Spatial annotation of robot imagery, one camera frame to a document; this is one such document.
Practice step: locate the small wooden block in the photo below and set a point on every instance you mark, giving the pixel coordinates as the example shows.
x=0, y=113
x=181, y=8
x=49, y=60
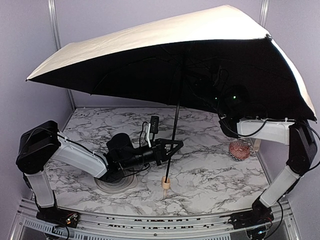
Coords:
x=257, y=144

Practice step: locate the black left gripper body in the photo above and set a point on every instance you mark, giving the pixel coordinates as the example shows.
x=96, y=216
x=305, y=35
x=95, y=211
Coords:
x=158, y=152

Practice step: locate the beige and black umbrella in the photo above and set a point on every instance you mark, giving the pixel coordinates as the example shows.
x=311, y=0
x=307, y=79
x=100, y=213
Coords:
x=217, y=60

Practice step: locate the grey collapsed silicone lid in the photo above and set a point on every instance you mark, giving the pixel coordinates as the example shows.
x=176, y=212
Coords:
x=118, y=184

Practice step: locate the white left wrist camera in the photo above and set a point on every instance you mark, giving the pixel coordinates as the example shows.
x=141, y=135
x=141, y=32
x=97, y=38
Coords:
x=152, y=128

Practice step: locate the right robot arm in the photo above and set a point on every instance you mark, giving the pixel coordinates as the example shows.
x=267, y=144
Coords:
x=304, y=197

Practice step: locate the right aluminium frame post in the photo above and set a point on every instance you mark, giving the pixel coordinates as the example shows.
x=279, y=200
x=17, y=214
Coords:
x=264, y=9

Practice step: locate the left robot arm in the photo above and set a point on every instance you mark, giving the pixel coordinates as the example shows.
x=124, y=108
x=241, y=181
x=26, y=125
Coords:
x=113, y=172

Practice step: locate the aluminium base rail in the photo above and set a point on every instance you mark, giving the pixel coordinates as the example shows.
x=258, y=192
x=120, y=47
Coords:
x=103, y=226

